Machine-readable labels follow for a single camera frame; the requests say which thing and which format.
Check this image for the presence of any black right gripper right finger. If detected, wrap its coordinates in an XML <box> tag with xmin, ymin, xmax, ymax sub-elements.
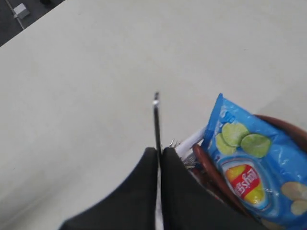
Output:
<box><xmin>161</xmin><ymin>147</ymin><xmax>264</xmax><ymax>230</ymax></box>

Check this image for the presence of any brown round plate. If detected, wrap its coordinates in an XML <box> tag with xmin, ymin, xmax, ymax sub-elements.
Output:
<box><xmin>256</xmin><ymin>115</ymin><xmax>307</xmax><ymax>152</ymax></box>

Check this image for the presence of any brown wooden spoon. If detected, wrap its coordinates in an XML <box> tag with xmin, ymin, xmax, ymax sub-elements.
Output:
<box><xmin>192</xmin><ymin>144</ymin><xmax>254</xmax><ymax>219</ymax></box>

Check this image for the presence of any grey floor box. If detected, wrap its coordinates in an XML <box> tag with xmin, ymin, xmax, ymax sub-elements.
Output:
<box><xmin>13</xmin><ymin>3</ymin><xmax>30</xmax><ymax>19</ymax></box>

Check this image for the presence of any blue chips bag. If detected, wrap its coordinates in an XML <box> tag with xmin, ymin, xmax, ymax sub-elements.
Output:
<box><xmin>201</xmin><ymin>94</ymin><xmax>307</xmax><ymax>230</ymax></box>

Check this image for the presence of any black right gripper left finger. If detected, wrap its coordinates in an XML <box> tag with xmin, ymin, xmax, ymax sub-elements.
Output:
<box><xmin>60</xmin><ymin>147</ymin><xmax>157</xmax><ymax>230</ymax></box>

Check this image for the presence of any white perforated plastic basket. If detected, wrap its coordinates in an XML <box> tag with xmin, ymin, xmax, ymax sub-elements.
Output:
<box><xmin>175</xmin><ymin>127</ymin><xmax>206</xmax><ymax>159</ymax></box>

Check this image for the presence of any silver fork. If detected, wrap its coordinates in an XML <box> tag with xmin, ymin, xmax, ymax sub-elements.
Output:
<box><xmin>169</xmin><ymin>139</ymin><xmax>180</xmax><ymax>148</ymax></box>

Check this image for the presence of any silver table knife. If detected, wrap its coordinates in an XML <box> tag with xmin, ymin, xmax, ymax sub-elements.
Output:
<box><xmin>153</xmin><ymin>92</ymin><xmax>164</xmax><ymax>230</ymax></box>

